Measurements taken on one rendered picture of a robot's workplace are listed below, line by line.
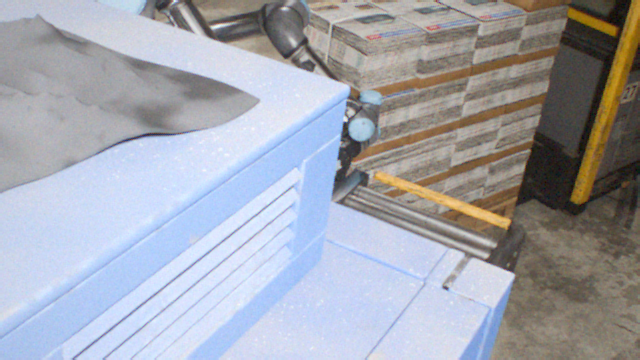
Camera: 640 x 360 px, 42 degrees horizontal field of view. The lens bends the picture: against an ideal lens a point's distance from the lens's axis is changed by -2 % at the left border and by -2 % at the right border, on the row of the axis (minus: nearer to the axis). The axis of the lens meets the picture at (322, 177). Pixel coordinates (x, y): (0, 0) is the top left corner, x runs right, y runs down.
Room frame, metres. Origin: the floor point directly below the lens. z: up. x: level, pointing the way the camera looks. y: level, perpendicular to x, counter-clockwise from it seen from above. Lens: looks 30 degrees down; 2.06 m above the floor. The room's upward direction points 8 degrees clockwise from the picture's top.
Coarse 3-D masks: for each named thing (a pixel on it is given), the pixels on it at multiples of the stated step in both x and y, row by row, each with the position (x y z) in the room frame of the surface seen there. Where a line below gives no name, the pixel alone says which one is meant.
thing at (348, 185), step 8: (352, 176) 2.25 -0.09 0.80; (360, 176) 2.25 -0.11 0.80; (368, 176) 2.27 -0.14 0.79; (344, 184) 2.19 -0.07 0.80; (352, 184) 2.20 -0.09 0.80; (360, 184) 2.22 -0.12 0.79; (336, 192) 2.14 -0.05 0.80; (344, 192) 2.15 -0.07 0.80; (352, 192) 2.17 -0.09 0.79; (336, 200) 2.09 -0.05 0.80
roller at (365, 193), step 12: (360, 192) 2.17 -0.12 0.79; (372, 192) 2.17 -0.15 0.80; (384, 204) 2.13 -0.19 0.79; (396, 204) 2.13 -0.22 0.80; (408, 204) 2.13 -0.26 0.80; (420, 216) 2.09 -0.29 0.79; (432, 216) 2.09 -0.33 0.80; (444, 228) 2.06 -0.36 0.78; (456, 228) 2.05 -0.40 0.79; (468, 228) 2.05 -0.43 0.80; (480, 240) 2.01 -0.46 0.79; (492, 240) 2.01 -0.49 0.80
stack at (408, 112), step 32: (384, 96) 2.80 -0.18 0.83; (416, 96) 2.89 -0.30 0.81; (448, 96) 3.03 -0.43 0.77; (480, 96) 3.18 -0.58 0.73; (384, 128) 2.79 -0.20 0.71; (416, 128) 2.92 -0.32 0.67; (480, 128) 3.21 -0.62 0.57; (384, 160) 2.81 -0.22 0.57; (416, 160) 2.94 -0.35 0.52; (448, 160) 3.09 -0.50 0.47; (448, 192) 3.12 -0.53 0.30; (480, 192) 3.29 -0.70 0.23
